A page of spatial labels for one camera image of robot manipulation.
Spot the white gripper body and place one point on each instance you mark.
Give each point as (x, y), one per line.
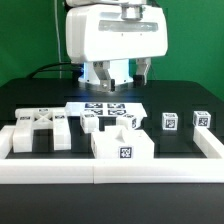
(98, 33)

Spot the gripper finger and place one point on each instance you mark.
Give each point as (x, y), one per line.
(101, 69)
(143, 66)

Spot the white chair seat part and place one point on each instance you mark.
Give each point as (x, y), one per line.
(117, 142)

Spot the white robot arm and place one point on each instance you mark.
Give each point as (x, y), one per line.
(122, 72)

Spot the white chair back part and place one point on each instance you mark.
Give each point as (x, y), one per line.
(31, 119)

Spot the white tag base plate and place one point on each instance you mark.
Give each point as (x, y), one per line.
(105, 109)

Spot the white U-shaped fence frame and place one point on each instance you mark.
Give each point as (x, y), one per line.
(98, 171)

